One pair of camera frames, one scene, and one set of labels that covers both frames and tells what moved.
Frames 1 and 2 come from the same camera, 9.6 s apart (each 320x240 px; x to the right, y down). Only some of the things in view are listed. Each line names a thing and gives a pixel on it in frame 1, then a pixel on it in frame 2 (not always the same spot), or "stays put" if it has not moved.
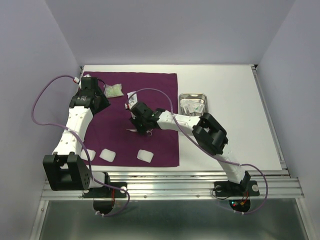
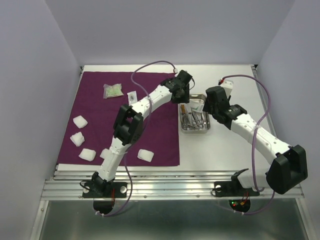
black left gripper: [105, 102] -> [185, 99]
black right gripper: [134, 120] -> [207, 107]
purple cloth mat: [111, 139] stays put
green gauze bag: [112, 91] stays put
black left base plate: [104, 196] stays put
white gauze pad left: [91, 154] stays put
